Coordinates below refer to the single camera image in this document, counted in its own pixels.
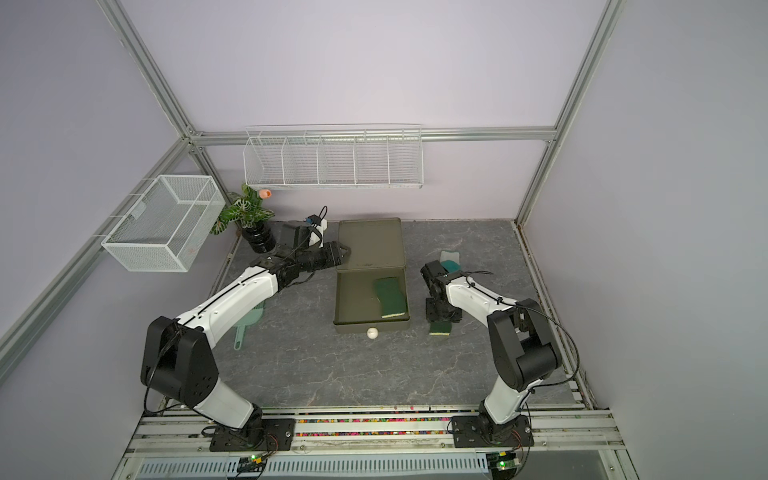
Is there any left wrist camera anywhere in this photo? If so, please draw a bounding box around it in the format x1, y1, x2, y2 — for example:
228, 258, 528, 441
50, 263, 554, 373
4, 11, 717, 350
305, 214, 328, 248

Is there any green yellow sponge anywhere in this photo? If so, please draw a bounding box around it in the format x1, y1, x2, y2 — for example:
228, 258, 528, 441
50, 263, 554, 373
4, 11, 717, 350
429, 321, 453, 336

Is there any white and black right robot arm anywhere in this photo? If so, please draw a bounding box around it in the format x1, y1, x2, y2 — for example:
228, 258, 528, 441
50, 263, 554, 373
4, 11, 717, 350
421, 261, 562, 444

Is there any light green dustpan brush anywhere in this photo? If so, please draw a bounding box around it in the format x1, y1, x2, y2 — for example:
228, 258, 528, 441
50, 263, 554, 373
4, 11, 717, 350
233, 302, 265, 351

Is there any long white wire shelf basket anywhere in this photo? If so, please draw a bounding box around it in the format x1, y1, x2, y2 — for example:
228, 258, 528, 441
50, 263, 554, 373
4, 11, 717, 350
243, 123, 424, 189

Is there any green rubber glove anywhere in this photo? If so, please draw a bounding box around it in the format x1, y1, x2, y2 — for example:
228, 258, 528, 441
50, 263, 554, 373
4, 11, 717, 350
439, 250, 461, 273

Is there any white slotted cable duct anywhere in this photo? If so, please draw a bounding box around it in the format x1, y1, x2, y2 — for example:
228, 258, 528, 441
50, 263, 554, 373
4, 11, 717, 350
135, 453, 490, 479

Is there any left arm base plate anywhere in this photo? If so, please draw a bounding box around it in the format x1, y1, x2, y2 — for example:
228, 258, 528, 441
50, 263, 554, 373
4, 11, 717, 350
209, 418, 296, 452

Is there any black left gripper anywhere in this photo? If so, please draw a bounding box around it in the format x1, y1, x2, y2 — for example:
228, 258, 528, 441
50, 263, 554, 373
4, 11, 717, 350
297, 241, 352, 273

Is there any white wire cube basket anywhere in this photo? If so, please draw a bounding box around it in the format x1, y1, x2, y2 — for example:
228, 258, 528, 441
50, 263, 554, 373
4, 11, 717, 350
101, 175, 225, 273

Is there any olive three-drawer storage box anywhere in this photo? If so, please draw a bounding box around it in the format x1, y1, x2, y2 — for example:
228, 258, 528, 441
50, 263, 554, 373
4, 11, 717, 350
337, 218, 406, 272

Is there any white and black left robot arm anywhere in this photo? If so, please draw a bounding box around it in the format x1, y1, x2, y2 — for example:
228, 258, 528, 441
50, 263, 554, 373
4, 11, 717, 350
140, 226, 352, 432

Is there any potted green plant black pot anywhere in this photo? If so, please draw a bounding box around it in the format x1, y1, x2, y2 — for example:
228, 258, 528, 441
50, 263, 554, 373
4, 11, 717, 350
210, 183, 277, 254

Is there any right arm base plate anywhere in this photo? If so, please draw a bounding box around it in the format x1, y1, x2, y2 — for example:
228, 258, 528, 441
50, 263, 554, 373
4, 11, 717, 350
450, 414, 534, 449

